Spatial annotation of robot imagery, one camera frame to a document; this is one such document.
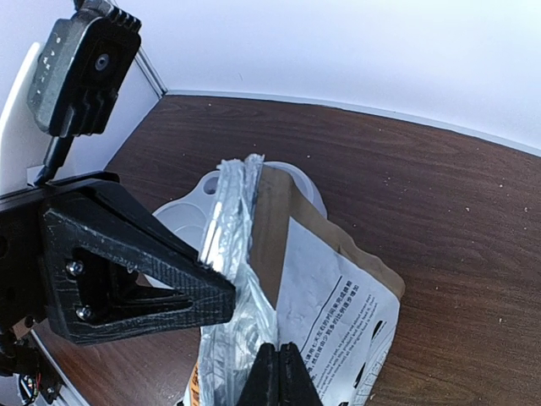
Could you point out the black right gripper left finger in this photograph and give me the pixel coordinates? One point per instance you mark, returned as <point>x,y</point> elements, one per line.
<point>262,386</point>

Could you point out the left aluminium frame post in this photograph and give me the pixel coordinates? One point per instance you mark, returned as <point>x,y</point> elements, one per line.
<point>150,73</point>

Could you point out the grey double pet bowl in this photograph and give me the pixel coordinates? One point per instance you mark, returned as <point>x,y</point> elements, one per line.
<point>186,217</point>

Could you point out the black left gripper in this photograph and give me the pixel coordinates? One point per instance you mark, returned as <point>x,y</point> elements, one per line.
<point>115,271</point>

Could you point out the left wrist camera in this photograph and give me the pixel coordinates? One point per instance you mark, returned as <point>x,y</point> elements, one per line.
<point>81,68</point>

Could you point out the front aluminium rail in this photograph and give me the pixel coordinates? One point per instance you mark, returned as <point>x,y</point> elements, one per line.
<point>39,379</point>

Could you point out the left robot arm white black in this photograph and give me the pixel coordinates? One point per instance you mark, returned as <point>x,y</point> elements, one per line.
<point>22,146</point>

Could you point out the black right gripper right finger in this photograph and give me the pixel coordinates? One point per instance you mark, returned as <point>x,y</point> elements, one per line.
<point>295,384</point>

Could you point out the brown white pet food bag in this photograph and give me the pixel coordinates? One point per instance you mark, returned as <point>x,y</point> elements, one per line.
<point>299,278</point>

